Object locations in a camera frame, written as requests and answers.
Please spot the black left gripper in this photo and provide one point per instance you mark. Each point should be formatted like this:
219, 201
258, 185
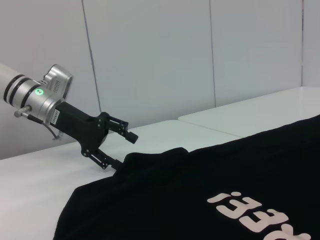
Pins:
75, 122

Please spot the black T-shirt with FREE! print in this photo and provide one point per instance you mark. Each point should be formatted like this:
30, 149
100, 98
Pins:
175, 195

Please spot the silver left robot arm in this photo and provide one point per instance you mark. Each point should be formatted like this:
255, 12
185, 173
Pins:
22, 92

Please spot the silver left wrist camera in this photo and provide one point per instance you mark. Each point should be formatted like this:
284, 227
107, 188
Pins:
57, 80

